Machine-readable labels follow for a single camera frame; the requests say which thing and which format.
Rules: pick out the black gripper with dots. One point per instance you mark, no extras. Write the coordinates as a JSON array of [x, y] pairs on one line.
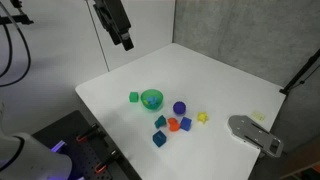
[[111, 15]]

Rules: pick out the orange toy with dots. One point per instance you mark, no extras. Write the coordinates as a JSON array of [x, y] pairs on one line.
[[173, 125]]

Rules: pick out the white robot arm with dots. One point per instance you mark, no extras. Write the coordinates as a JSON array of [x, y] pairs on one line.
[[30, 156]]

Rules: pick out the green bowl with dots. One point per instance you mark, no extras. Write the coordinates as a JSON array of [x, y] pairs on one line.
[[158, 96]]

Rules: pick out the light blue toy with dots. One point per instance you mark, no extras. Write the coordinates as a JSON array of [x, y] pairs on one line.
[[151, 101]]

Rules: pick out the teal animal toy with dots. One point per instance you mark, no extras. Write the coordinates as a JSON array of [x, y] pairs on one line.
[[160, 122]]

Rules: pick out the yellow star toy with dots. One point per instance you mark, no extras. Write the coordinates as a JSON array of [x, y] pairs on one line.
[[202, 117]]

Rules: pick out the green cube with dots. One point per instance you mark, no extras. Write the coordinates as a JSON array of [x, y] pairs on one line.
[[133, 97]]

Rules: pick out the purple textured ball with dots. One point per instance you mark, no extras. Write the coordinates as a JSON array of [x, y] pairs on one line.
[[179, 108]]

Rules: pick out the dark teal blue cube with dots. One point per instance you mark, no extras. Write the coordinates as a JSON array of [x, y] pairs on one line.
[[159, 138]]

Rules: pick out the black perforated base board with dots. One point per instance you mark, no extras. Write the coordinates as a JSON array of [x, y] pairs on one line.
[[83, 156]]

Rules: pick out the grey metal plate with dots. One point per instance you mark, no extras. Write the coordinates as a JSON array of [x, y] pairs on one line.
[[243, 128]]

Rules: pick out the small yellow label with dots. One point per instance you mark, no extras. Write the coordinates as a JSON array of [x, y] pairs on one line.
[[258, 115]]

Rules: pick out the black stand pole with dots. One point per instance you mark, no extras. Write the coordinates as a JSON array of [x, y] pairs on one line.
[[301, 73]]

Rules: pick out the wooden furniture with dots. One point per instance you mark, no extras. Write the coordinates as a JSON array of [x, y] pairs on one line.
[[305, 160]]

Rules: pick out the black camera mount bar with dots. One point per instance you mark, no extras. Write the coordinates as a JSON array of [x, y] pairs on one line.
[[15, 20]]

